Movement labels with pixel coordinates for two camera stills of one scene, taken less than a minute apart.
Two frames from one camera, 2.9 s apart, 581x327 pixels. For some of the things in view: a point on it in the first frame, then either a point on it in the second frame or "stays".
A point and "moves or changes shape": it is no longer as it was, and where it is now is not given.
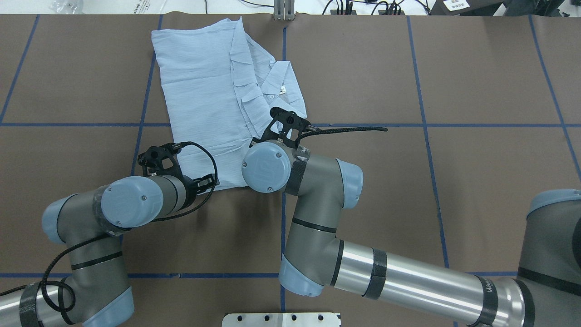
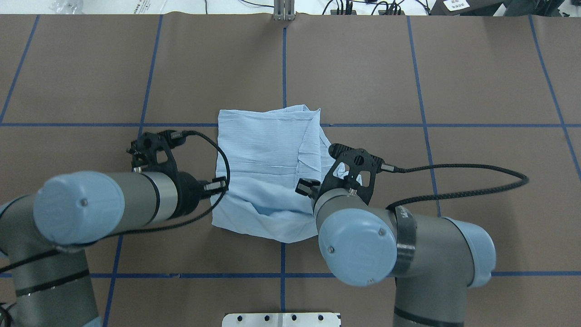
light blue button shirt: x=219 y=85 moves or changes shape
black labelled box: x=465 y=7 stays
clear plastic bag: x=66 y=7 stays
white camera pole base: x=281 y=319 stays
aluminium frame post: x=284 y=10 stays
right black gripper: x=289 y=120 → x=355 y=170
